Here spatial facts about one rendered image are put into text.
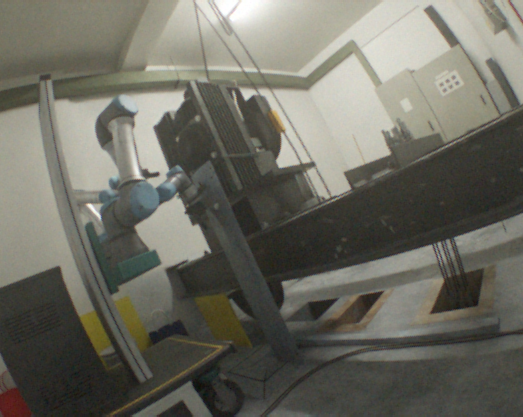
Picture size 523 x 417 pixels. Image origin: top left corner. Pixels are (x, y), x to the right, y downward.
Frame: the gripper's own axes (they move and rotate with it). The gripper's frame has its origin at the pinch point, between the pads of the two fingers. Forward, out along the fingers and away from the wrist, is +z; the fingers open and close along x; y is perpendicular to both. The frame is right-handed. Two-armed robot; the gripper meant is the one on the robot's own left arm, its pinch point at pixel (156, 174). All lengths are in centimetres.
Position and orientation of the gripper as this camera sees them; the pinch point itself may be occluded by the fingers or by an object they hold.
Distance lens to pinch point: 180.6
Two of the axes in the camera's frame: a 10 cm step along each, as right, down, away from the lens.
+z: 6.1, -2.3, 7.6
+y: -4.2, -9.1, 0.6
